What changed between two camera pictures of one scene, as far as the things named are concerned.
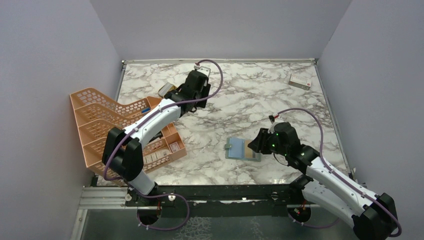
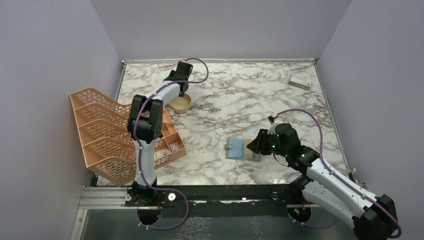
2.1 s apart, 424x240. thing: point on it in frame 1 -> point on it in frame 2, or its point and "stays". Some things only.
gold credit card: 248,151 stays
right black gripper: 258,143 stays
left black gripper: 205,90 -> 171,73
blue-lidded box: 237,149 stays
